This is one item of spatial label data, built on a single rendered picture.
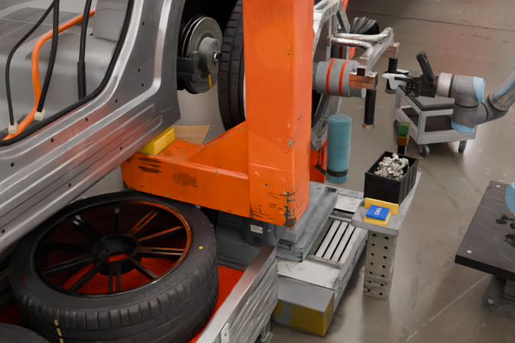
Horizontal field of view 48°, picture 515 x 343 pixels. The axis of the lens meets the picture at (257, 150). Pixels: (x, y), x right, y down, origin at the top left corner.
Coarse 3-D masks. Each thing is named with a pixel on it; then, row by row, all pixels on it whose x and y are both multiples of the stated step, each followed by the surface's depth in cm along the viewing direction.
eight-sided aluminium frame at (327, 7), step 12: (324, 0) 215; (336, 0) 214; (324, 12) 200; (336, 12) 219; (336, 24) 233; (348, 24) 233; (336, 48) 239; (348, 48) 239; (336, 96) 242; (324, 108) 242; (336, 108) 240; (324, 120) 239; (312, 132) 214; (324, 132) 229; (312, 144) 217
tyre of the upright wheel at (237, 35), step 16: (240, 0) 206; (320, 0) 221; (240, 16) 202; (240, 32) 200; (224, 48) 201; (240, 48) 199; (224, 64) 201; (240, 64) 199; (224, 80) 202; (240, 80) 200; (224, 96) 205; (240, 96) 203; (224, 112) 208; (240, 112) 206; (320, 112) 248
